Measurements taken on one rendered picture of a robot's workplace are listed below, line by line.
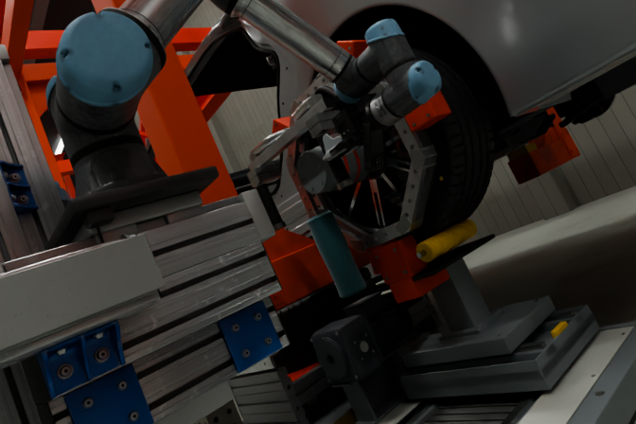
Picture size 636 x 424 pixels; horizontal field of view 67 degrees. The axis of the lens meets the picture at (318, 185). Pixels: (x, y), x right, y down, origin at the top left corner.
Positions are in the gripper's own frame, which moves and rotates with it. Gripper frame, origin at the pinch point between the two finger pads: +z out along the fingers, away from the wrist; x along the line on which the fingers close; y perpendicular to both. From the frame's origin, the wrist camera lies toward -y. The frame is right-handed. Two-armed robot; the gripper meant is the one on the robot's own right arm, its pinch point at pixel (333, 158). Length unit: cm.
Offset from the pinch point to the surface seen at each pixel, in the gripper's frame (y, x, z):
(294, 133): 12.5, -1.5, 11.2
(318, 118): 10.3, 1.2, -2.5
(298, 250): -15, -20, 57
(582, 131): -14, -443, 108
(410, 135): -2.0, -20.5, -9.2
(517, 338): -63, -31, -3
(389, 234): -23.3, -20.5, 13.2
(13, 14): 178, 6, 180
